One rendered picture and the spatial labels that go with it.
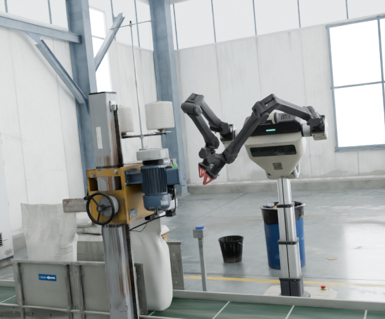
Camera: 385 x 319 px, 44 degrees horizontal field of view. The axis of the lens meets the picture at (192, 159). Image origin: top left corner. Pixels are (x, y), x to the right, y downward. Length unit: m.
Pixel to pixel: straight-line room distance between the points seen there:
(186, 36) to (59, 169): 5.10
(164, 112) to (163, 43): 9.16
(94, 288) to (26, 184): 4.83
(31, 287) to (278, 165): 1.87
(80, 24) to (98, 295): 6.61
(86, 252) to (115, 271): 1.10
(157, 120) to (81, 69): 6.39
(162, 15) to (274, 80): 3.17
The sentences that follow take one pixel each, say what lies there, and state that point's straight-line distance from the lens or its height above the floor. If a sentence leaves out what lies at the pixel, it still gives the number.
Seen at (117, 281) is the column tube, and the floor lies 0.70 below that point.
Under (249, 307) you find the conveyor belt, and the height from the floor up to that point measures 0.38.
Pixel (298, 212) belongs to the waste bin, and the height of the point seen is 0.58.
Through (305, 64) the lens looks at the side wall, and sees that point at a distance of 10.87.
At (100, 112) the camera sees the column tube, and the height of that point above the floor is 1.65.
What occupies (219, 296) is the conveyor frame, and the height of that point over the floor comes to 0.40.
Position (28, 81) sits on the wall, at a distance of 8.10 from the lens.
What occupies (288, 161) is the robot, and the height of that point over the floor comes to 1.25.
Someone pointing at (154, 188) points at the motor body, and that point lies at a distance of 2.58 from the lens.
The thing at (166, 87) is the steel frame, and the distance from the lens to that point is 11.67.
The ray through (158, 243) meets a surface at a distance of 3.04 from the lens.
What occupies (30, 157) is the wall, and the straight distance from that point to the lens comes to 7.93.
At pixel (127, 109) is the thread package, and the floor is 1.66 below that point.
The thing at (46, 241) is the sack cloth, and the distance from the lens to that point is 3.50.
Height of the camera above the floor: 1.48
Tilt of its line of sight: 3 degrees down
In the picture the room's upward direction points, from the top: 5 degrees counter-clockwise
